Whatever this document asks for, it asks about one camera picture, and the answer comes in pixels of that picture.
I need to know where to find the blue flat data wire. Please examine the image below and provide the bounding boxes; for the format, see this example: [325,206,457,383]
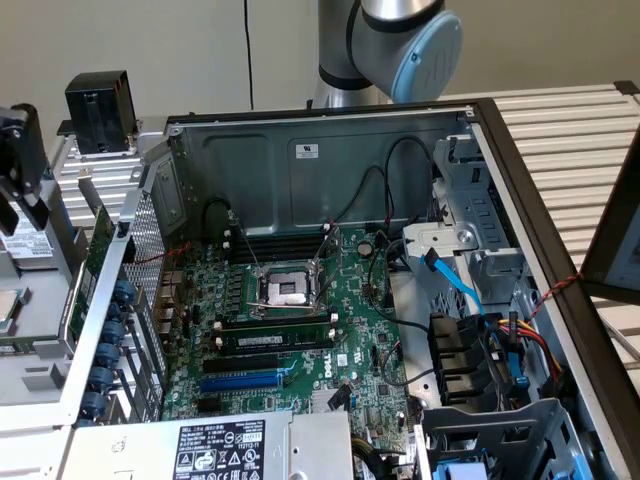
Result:
[422,251,487,317]

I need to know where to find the green RAM stick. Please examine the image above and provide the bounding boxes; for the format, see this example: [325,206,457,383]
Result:
[0,337,54,355]

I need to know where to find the green Dell motherboard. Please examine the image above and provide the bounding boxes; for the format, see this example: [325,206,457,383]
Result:
[159,224,420,454]

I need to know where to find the open grey PC case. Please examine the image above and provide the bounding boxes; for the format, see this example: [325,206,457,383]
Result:
[59,97,640,480]

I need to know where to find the black CPU cooler block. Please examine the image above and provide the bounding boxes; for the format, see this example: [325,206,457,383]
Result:
[64,69,139,157]

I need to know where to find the long black expansion slot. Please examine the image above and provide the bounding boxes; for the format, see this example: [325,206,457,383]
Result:
[201,352,281,377]

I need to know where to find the square CPU chip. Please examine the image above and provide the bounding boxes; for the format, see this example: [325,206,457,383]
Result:
[0,287,31,337]

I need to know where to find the CPU socket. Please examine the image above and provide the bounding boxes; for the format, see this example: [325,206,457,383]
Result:
[249,259,331,321]

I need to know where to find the dark framed panel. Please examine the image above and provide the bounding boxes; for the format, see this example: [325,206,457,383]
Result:
[579,130,640,307]

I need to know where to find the red yellow power wires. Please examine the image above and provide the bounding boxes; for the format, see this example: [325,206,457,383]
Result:
[503,309,567,387]

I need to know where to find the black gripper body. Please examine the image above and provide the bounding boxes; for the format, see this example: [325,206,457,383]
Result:
[0,102,49,201]

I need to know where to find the red black twisted wire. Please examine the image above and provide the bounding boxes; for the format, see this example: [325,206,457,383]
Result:
[529,272,586,321]

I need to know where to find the thin black hanging cable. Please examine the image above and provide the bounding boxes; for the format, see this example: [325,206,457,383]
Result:
[243,0,255,109]

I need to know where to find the grey perforated disk bay cage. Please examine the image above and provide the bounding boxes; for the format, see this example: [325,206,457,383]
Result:
[414,397,621,480]

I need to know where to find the metal rear port block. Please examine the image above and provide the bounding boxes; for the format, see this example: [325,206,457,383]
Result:
[154,269,186,337]

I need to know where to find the black RAM slot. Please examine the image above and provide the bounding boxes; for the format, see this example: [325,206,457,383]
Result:
[228,245,327,263]
[228,233,330,249]
[213,313,337,332]

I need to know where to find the blue expansion slot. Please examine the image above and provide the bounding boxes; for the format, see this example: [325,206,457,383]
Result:
[197,372,284,397]

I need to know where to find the black plastic fan shroud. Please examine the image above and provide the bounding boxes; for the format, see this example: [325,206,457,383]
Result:
[427,312,495,407]

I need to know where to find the silver metal disk bay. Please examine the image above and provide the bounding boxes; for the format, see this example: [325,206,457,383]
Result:
[402,134,534,281]

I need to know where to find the silver chipset heatsink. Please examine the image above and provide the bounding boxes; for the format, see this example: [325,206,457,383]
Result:
[309,385,354,414]

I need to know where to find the thin metal locking lever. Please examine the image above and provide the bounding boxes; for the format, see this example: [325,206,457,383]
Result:
[232,218,262,274]
[247,298,324,313]

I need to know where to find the black looped wire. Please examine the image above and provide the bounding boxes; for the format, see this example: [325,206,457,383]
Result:
[385,136,436,224]
[329,165,389,226]

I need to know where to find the silver power supply with label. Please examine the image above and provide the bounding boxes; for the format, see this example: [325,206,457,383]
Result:
[62,409,357,480]

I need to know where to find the grey plastic parts rack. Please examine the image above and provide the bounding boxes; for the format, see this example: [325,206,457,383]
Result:
[0,117,169,432]

